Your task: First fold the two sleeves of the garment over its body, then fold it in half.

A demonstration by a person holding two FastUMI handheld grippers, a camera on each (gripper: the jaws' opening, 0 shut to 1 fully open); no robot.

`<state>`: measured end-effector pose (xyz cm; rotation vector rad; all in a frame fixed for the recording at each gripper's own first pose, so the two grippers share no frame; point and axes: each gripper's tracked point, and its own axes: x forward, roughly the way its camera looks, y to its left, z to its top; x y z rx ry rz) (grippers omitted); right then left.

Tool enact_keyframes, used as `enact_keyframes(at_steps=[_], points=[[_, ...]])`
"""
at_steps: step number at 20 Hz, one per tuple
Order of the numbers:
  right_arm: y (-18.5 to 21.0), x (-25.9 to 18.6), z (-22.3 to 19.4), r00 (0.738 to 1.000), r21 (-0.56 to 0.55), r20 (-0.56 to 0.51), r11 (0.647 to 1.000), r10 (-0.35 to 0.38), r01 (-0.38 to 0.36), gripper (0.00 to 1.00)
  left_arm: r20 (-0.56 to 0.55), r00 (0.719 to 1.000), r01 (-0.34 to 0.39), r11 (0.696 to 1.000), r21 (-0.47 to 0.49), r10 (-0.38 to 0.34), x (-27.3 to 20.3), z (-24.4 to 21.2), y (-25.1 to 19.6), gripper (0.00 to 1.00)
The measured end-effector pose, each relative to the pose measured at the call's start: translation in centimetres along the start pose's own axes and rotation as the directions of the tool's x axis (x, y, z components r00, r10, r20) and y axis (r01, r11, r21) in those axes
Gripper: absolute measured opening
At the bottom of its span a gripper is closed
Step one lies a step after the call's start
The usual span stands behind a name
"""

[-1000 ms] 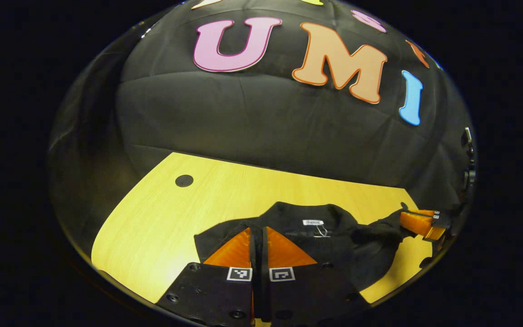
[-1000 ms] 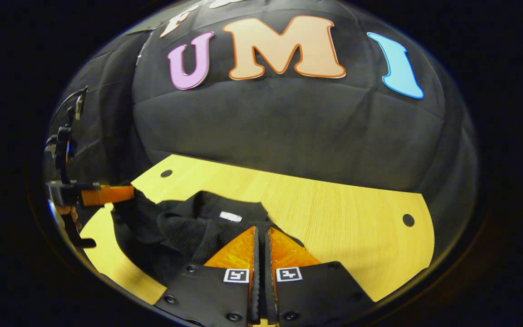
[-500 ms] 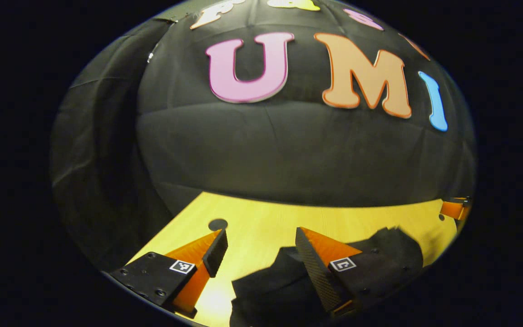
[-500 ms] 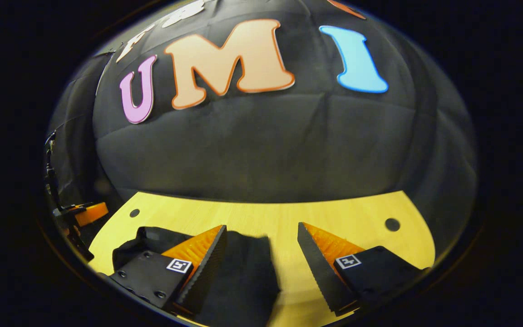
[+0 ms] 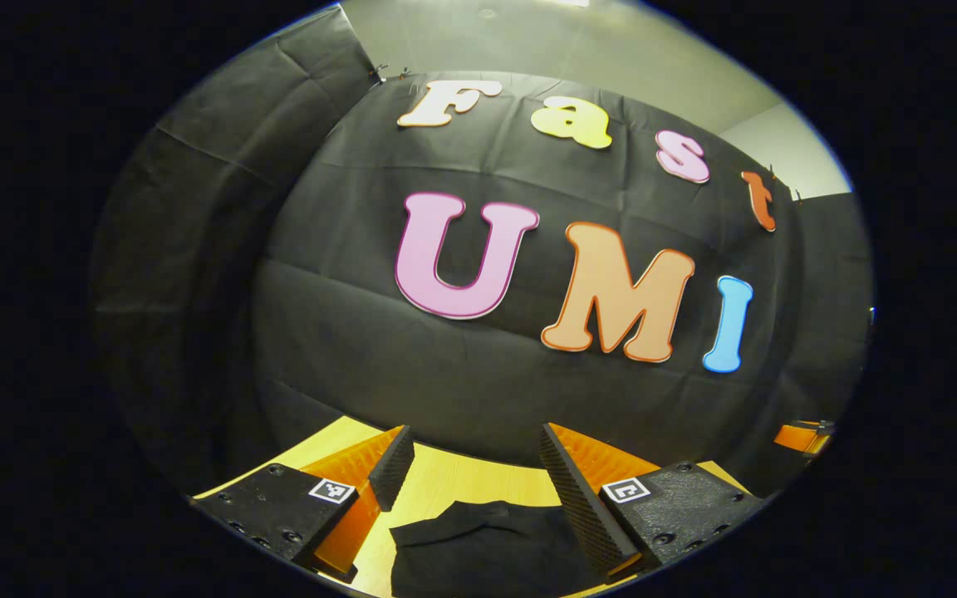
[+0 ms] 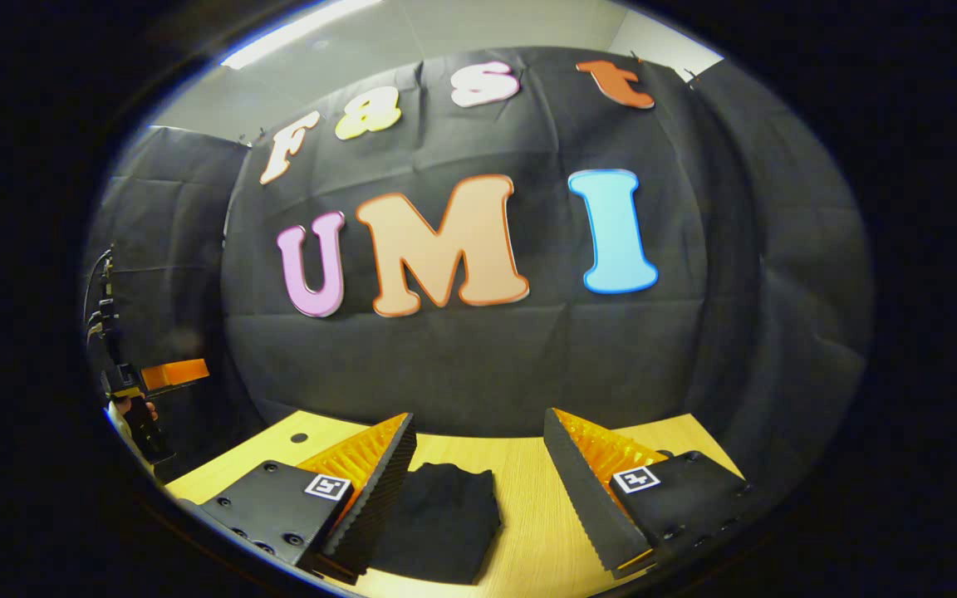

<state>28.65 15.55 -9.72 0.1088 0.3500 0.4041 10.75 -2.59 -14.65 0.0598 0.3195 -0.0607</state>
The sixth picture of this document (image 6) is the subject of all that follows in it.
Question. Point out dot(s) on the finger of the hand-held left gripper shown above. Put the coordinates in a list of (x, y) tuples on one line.
[(175, 374)]

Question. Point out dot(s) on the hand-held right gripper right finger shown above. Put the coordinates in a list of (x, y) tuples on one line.
[(582, 490)]

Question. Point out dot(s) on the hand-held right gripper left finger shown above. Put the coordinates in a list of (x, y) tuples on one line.
[(383, 490)]

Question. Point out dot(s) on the black t-shirt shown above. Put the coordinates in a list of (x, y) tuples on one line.
[(445, 523)]

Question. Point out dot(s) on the black backdrop cloth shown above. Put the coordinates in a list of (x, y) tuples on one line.
[(487, 365)]

